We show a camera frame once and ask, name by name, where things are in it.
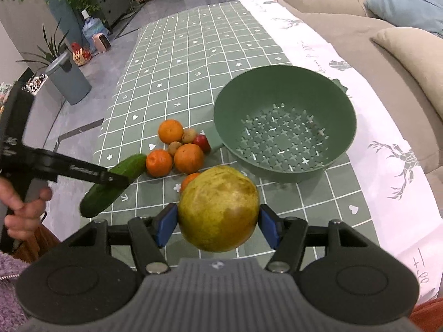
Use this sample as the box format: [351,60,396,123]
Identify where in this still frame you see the small orange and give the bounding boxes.
[179,172,200,193]
[146,150,173,178]

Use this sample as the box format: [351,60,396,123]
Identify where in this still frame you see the large yellow-green pomelo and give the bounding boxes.
[178,166,260,253]

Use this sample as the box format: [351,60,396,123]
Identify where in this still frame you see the green cucumber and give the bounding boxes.
[79,154,146,218]

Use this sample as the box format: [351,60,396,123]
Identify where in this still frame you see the large orange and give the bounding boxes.
[174,143,205,175]

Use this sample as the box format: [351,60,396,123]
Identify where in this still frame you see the brown kiwi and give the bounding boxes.
[181,128,197,144]
[168,141,182,157]

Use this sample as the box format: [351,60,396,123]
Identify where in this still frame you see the red apple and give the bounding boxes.
[192,134,211,154]

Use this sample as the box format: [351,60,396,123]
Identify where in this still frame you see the orange top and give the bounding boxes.
[158,119,183,145]

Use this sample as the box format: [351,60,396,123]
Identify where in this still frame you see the left hand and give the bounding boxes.
[1,178,53,241]

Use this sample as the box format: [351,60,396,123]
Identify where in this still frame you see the red patterned bag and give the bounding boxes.
[71,42,92,67]

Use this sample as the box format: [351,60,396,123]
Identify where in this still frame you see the green colander bowl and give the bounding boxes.
[204,65,357,183]

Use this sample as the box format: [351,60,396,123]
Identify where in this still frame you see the potted green plant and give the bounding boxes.
[17,20,70,72]

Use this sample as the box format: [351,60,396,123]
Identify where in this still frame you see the pink small heater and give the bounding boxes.
[92,32,111,53]

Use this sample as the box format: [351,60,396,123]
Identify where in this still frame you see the water bottle jug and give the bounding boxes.
[81,10,109,52]

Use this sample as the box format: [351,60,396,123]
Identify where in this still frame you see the beige cushion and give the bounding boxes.
[371,27,443,118]

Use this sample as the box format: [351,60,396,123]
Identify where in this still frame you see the beige sofa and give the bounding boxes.
[278,0,443,215]

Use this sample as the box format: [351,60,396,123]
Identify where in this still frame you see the light blue cushion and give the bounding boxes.
[364,0,443,38]

